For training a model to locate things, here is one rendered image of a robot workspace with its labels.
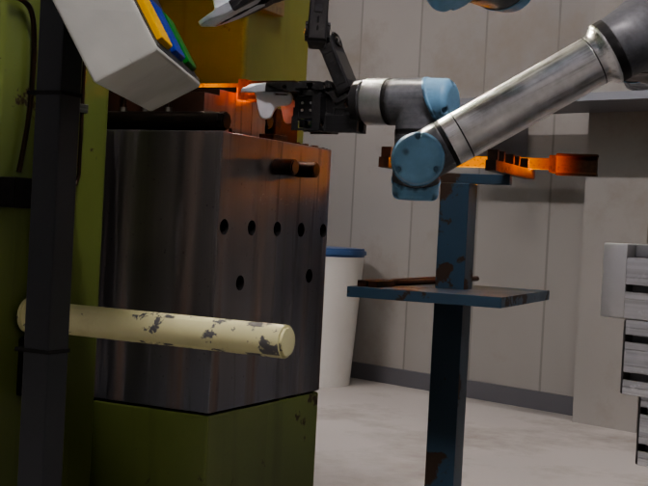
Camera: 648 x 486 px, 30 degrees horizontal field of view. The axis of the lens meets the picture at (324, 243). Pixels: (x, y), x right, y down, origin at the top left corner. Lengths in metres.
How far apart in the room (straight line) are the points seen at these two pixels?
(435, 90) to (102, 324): 0.62
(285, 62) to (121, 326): 0.94
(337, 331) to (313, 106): 3.82
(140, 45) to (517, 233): 4.30
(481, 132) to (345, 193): 4.50
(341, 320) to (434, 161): 4.03
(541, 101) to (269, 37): 0.81
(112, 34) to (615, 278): 0.65
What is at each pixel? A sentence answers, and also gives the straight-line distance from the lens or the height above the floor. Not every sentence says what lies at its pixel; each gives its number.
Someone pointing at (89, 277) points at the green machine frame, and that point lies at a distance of 1.97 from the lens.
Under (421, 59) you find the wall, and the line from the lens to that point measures 6.00.
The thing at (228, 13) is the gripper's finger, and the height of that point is 1.04.
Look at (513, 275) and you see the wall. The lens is 5.57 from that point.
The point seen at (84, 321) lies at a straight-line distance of 1.76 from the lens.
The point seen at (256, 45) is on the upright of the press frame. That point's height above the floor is 1.12.
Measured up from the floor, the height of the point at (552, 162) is 0.93.
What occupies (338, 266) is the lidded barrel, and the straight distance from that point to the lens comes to 5.69.
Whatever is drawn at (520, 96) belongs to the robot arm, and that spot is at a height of 0.97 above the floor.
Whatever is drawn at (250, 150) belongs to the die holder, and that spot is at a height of 0.89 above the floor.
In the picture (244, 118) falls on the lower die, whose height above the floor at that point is 0.95.
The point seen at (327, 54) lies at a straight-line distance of 1.99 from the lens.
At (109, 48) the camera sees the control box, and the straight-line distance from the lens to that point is 1.36.
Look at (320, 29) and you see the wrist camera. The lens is 1.59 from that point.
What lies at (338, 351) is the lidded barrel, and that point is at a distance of 5.77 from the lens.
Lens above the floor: 0.78
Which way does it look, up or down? 1 degrees down
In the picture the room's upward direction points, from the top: 3 degrees clockwise
